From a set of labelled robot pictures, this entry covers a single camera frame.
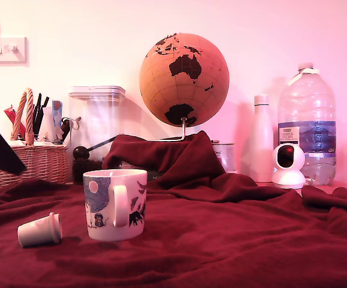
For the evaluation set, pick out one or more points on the dark red fleece blanket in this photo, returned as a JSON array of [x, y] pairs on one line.
[[221, 240]]

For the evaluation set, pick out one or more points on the white wall light switch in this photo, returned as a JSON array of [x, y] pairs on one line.
[[8, 57]]

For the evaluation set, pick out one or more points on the clear plastic lidded container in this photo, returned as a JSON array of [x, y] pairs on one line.
[[98, 120]]

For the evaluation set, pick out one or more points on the slim white insulated bottle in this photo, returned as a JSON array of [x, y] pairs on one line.
[[261, 135]]

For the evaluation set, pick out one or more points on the black round-headed scoop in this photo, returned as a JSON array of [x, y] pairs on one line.
[[81, 153]]

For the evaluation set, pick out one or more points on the large clear water bottle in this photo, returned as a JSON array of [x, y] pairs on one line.
[[308, 102]]

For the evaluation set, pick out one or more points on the black kitchen utensils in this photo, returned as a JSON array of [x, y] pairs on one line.
[[37, 117]]

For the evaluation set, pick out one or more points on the blue and white card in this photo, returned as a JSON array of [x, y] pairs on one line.
[[57, 115]]

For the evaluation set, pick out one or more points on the white coffee capsule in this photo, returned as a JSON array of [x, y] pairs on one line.
[[38, 231]]

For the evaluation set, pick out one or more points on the white paper sheets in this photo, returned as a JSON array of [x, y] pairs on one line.
[[26, 143]]

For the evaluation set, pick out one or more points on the small white round camera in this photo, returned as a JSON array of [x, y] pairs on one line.
[[289, 177]]

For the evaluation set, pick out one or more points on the dark brown textured jar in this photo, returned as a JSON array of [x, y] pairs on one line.
[[86, 168]]

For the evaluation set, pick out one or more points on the white illustrated ceramic mug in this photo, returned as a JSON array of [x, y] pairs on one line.
[[101, 210]]

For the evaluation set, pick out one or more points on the white labelled tin can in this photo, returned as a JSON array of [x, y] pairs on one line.
[[227, 156]]

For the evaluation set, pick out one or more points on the red packet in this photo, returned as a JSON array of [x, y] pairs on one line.
[[10, 115]]

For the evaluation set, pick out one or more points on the cork globe on metal stand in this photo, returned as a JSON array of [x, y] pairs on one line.
[[185, 90]]

